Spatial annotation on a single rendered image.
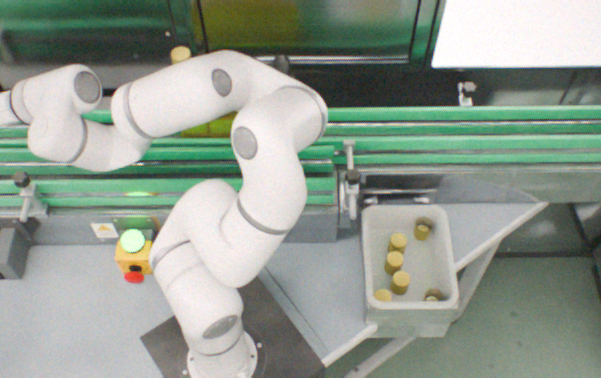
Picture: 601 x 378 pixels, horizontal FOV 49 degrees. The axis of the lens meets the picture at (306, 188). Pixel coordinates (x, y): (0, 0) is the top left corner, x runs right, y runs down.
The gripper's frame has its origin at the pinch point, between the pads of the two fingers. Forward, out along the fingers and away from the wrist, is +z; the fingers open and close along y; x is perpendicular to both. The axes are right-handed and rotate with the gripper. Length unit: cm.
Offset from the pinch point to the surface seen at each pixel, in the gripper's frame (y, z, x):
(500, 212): -65, -67, 50
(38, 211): -7.5, 3.8, 20.0
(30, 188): -4.6, -0.5, 14.7
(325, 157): -38, -43, 26
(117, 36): -29.9, -9.1, -7.8
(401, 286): -36, -54, 53
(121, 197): -16.2, -9.7, 21.9
